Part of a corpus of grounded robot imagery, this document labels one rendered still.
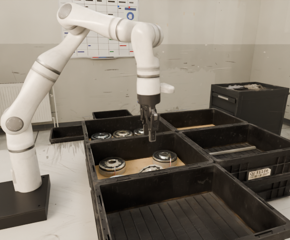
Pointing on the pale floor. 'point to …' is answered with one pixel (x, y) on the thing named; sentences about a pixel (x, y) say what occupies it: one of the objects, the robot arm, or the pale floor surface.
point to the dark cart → (252, 104)
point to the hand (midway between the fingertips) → (149, 134)
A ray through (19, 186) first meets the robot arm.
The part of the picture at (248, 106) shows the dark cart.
